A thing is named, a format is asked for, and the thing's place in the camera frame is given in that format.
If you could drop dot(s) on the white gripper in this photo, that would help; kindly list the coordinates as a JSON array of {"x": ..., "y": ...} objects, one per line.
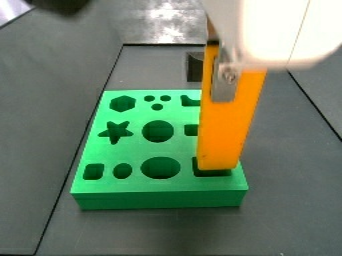
[{"x": 269, "y": 34}]

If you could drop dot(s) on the orange rectangular block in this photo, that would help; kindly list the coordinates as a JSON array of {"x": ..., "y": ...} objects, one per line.
[{"x": 225, "y": 121}]

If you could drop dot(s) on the green shape sorting board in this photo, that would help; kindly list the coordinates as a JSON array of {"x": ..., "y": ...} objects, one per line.
[{"x": 138, "y": 164}]

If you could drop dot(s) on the black curved holder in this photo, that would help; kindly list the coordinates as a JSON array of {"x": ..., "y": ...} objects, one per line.
[{"x": 196, "y": 66}]

